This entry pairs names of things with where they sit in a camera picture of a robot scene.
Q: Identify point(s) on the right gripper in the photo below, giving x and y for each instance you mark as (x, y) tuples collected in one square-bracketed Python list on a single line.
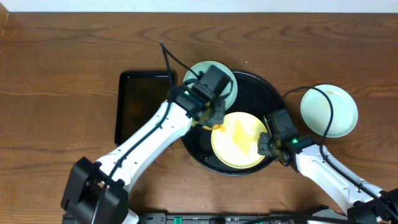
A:
[(266, 144)]

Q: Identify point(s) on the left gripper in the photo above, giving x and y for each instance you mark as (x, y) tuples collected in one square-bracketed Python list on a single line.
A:
[(216, 112)]

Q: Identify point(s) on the green and yellow sponge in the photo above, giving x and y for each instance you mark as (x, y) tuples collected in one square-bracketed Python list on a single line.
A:
[(214, 127)]

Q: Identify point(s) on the yellow plate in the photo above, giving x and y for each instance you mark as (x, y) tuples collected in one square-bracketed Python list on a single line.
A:
[(235, 141)]

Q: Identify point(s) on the light blue plate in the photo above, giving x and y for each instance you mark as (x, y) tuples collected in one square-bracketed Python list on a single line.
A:
[(205, 65), (329, 104)]

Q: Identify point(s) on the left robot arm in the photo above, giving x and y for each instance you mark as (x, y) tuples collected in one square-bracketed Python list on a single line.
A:
[(98, 192)]

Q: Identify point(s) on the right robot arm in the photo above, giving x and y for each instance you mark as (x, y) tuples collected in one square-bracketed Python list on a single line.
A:
[(361, 201)]

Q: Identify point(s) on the black round tray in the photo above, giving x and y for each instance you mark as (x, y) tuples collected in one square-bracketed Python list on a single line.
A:
[(255, 96)]

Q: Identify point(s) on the black rectangular tray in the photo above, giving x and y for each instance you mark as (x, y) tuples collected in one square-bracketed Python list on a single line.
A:
[(140, 94)]

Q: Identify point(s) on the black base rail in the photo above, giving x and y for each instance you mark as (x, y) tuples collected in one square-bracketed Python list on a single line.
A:
[(161, 218)]

